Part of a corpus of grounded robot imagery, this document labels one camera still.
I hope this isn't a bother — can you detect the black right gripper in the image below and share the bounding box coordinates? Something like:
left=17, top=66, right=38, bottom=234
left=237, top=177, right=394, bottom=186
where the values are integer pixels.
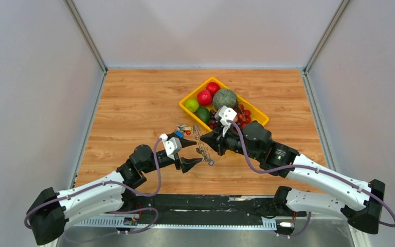
left=200, top=122, right=261, bottom=161

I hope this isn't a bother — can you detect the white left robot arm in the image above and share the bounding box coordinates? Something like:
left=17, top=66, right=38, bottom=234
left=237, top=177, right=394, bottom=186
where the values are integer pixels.
left=24, top=133, right=202, bottom=245

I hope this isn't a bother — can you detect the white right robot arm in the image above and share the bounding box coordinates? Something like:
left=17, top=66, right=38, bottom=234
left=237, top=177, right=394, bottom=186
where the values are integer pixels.
left=200, top=121, right=385, bottom=234

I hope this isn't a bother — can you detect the purple grape bunch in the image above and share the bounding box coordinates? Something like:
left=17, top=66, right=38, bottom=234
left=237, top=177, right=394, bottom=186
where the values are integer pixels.
left=207, top=109, right=218, bottom=130

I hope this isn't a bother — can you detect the key bunch with coloured tags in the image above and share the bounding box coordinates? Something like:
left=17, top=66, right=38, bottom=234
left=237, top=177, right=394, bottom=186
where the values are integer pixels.
left=174, top=125, right=192, bottom=138

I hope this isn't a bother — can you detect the dark green avocado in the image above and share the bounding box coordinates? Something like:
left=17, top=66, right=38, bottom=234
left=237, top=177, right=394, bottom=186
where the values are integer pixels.
left=195, top=107, right=211, bottom=124

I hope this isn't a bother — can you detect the light green apple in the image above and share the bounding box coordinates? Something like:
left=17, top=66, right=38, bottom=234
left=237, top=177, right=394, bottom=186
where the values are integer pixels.
left=184, top=98, right=200, bottom=113

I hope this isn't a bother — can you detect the red apple front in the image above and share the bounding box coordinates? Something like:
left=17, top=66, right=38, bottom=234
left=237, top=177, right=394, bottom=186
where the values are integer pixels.
left=197, top=90, right=212, bottom=106

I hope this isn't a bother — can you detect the red apple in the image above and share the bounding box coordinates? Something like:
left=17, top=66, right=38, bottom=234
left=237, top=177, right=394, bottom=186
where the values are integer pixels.
left=206, top=82, right=221, bottom=97
left=197, top=90, right=212, bottom=106

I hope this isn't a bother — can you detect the netted green melon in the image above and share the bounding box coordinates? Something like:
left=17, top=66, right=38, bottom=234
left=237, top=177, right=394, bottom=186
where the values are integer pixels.
left=212, top=89, right=238, bottom=111

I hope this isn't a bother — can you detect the yellow plastic tray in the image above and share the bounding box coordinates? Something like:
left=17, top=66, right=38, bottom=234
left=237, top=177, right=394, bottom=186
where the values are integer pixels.
left=179, top=77, right=269, bottom=132

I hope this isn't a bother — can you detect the red apple back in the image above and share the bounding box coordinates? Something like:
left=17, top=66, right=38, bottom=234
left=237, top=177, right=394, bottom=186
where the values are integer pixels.
left=206, top=82, right=221, bottom=97

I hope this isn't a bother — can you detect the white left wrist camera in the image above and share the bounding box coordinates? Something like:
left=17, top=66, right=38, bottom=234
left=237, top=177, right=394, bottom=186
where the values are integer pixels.
left=160, top=133, right=182, bottom=160

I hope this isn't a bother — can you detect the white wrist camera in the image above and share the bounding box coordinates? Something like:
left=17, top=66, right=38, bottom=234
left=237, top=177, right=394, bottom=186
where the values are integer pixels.
left=160, top=133, right=182, bottom=160
left=215, top=105, right=237, bottom=127

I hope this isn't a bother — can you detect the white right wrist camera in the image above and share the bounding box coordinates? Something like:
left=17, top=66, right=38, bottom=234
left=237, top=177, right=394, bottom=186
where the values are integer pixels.
left=215, top=105, right=237, bottom=127

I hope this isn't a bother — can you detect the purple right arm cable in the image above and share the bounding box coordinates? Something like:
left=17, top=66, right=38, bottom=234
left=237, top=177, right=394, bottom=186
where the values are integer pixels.
left=226, top=119, right=395, bottom=228

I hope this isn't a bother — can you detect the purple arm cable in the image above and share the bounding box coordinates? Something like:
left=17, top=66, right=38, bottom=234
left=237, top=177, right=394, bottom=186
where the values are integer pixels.
left=24, top=137, right=164, bottom=236
left=226, top=119, right=395, bottom=228

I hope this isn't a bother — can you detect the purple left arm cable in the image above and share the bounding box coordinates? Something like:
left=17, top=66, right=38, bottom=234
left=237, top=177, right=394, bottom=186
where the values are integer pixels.
left=24, top=137, right=164, bottom=236

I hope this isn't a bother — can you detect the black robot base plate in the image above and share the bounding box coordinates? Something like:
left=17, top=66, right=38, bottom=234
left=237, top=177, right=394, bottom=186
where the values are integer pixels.
left=119, top=194, right=294, bottom=226

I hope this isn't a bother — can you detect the white slotted cable duct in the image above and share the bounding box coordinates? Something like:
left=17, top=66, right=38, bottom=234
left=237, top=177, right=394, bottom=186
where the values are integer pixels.
left=75, top=218, right=277, bottom=231

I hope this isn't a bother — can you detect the right aluminium frame post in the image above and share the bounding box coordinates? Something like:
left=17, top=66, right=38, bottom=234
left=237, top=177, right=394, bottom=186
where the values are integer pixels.
left=303, top=0, right=352, bottom=74

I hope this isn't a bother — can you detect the aluminium frame post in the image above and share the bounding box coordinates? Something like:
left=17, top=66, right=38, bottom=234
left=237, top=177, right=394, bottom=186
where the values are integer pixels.
left=63, top=0, right=109, bottom=74
left=303, top=0, right=352, bottom=74

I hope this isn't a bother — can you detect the left aluminium frame post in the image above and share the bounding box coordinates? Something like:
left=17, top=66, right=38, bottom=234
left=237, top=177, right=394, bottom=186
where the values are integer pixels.
left=63, top=0, right=109, bottom=74

